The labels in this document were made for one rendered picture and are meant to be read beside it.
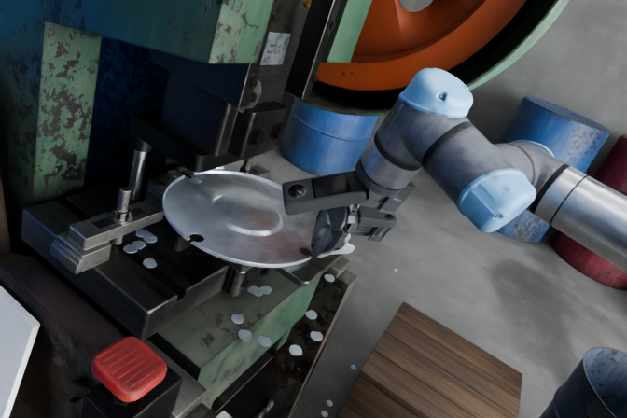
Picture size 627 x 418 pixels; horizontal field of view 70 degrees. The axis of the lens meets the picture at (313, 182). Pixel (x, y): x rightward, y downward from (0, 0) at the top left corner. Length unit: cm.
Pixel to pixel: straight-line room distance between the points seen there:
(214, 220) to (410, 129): 38
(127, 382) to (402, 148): 40
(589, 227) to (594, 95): 333
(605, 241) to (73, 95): 79
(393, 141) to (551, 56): 339
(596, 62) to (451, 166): 342
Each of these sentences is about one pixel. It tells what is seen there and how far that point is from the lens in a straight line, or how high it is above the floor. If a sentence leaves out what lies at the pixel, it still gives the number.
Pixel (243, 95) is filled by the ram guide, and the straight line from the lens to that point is 65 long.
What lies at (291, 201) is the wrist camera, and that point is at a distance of 62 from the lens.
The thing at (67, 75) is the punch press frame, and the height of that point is 92.
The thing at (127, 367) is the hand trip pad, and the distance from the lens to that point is 56.
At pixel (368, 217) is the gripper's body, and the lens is 65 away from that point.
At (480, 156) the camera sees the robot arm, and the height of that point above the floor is 108.
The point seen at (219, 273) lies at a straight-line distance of 80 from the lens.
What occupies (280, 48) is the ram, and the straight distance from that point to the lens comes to 74.
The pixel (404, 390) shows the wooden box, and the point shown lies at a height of 35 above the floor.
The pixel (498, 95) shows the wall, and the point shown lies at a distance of 394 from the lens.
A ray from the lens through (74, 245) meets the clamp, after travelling 75.
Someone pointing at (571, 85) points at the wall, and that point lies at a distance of 391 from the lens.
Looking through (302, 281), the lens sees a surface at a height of 78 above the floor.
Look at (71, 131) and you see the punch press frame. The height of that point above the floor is 82.
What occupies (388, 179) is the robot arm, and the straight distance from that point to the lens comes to 59.
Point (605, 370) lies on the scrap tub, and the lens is 179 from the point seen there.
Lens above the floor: 120
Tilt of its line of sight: 24 degrees down
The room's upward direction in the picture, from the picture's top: 20 degrees clockwise
